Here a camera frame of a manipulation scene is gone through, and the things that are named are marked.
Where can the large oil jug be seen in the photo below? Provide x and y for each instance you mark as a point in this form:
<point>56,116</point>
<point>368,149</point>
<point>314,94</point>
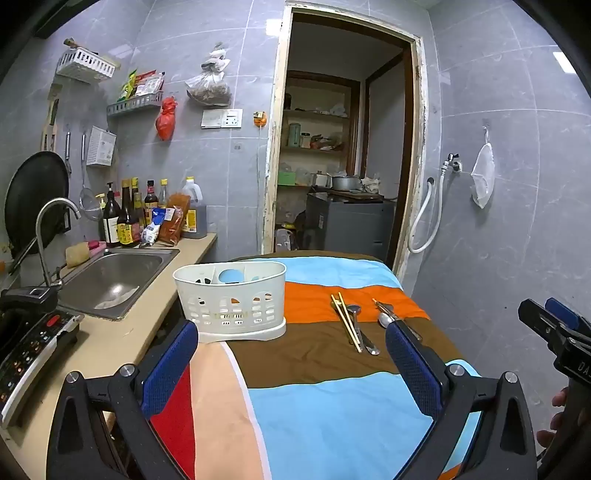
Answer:
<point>196,217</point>

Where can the hanging mesh strainer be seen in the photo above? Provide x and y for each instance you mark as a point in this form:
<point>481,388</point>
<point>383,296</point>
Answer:
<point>90,198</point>

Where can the white plastic utensil basket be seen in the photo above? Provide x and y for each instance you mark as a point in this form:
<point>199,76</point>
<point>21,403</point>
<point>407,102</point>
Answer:
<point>231,307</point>

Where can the clear slim bottle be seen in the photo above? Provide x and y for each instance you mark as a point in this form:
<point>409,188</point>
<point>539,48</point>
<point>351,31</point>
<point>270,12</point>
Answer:
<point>163,191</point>

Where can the red label sauce bottle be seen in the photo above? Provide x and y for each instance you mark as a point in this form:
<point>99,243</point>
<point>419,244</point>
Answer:
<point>151,198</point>

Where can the metal pot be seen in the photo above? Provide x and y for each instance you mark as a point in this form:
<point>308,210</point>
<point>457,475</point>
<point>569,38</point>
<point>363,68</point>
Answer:
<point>346,183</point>

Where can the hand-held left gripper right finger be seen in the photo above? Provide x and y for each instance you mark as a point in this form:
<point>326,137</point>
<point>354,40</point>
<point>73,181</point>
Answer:
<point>411,364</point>

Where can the light blue round utensil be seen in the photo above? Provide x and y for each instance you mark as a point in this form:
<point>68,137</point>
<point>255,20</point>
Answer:
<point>231,276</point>

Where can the stainless steel sink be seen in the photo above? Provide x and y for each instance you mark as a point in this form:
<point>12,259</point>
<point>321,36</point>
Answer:
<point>111,281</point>

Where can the white wall basket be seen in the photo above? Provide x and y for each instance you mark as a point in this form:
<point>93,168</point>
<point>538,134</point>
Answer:
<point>85,64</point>

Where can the white wall holder box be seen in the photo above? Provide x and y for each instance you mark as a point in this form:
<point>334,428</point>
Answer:
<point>100,146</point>

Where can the wall water tap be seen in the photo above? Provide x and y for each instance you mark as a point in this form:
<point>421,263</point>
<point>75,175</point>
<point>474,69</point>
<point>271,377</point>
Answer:
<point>451,162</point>

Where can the grey cabinet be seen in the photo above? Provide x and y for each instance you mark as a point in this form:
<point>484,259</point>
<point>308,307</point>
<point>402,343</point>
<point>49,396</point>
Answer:
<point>351,226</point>

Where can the hanging metal spatula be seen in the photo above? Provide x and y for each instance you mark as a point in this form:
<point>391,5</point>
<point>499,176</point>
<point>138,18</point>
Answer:
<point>68,147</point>

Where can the clear bag of dried goods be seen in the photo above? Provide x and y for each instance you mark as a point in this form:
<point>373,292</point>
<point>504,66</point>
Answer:
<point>210,87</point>

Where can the black range hood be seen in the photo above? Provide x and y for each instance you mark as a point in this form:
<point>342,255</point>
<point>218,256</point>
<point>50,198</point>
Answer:
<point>32,14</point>

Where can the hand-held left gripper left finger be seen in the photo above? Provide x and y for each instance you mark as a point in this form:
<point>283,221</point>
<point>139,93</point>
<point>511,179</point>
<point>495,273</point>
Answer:
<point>168,369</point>

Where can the yellow cap sauce bottle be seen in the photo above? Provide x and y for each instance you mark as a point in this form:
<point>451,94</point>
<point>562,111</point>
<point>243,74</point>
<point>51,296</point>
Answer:
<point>137,203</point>

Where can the wooden chopstick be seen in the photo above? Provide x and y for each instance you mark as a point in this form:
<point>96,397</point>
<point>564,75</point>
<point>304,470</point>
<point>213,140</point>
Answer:
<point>351,318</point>
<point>344,318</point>

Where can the grey wall shelf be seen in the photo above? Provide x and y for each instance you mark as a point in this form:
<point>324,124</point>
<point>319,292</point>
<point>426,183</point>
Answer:
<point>134,105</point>

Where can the large metal spoon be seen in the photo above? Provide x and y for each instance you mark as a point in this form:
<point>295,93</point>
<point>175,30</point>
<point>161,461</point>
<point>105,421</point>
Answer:
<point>364,334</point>

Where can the worn door frame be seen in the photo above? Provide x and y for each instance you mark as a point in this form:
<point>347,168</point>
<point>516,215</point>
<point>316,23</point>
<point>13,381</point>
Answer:
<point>415,138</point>

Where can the small metal spoon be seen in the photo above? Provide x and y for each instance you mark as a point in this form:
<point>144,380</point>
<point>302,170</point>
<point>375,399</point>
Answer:
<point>385,321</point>

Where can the wall switch and socket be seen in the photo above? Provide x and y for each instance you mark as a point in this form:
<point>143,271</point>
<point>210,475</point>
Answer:
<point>221,118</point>

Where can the black electric cooker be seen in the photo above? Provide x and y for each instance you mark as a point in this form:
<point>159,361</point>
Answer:
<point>32,341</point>

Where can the orange spice packet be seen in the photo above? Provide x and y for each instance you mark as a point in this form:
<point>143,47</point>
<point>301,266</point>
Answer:
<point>175,217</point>

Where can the yellow sponge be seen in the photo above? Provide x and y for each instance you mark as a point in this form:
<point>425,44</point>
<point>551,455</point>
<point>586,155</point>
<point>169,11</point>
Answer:
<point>77,254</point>

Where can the curved metal faucet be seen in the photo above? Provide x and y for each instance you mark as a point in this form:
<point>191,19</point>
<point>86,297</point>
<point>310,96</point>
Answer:
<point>44,221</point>

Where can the blue and white packet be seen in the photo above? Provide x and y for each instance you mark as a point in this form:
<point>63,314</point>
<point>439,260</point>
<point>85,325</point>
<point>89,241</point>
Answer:
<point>154,226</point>

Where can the person's right hand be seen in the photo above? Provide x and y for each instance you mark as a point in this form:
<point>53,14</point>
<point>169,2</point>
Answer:
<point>551,436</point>

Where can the colourful striped tablecloth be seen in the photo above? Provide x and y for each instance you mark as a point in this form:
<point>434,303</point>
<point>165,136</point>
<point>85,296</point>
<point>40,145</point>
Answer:
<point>332,406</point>

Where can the dark pump bottle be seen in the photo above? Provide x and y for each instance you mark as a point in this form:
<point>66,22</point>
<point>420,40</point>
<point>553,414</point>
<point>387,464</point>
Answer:
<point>111,221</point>

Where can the black wok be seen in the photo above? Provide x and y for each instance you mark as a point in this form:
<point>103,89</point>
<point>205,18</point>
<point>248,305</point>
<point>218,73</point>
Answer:
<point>34,198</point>

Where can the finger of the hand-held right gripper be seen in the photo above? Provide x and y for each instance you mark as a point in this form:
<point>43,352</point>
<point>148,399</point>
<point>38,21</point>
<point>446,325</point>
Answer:
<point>542,321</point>
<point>565,314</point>

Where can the wooden knife holder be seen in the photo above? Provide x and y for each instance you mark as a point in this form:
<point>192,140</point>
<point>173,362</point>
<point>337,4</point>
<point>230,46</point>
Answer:
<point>51,120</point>

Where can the green box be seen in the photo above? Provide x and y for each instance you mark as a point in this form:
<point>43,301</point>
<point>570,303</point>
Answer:
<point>286,179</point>

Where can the orange plug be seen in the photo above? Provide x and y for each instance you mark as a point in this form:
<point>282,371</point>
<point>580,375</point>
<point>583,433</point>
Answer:
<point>260,118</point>

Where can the dark soy sauce bottle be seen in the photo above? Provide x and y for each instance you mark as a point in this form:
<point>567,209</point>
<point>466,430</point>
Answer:
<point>127,226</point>

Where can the red plastic bag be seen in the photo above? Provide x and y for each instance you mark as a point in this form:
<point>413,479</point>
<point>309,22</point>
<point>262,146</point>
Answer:
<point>166,122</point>

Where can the white mesh bag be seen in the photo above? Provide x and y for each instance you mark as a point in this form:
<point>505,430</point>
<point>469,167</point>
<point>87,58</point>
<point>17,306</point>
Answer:
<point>482,175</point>

